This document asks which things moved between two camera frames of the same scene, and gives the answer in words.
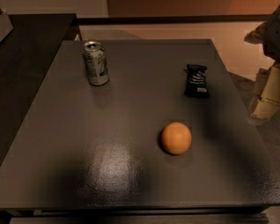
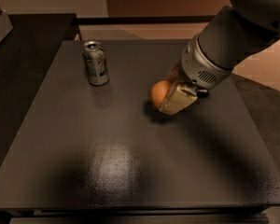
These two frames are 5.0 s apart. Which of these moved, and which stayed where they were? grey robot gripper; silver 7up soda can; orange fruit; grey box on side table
Moved: grey robot gripper; orange fruit
Stayed: silver 7up soda can; grey box on side table
